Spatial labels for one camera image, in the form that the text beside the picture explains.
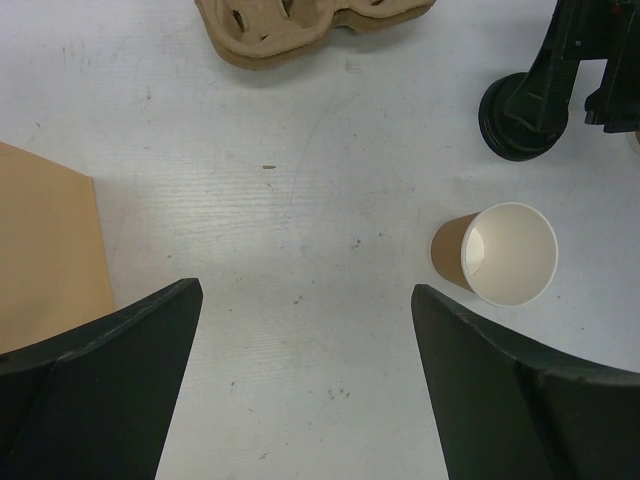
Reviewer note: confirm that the brown paper coffee cup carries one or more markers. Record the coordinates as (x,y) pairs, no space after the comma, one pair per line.
(506,254)

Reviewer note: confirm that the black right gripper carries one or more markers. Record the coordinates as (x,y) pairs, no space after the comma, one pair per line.
(536,112)

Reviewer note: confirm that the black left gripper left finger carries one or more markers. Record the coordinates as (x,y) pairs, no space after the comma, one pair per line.
(96,402)

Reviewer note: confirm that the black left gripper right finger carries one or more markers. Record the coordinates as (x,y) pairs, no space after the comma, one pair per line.
(509,407)

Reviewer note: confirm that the brown paper bag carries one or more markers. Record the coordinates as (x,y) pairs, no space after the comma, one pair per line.
(54,274)

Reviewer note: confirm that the black plastic lid stack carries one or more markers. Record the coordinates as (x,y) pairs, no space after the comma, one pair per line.
(507,137)

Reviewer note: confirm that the brown pulp cup carrier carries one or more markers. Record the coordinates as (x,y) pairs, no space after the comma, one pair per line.
(255,35)

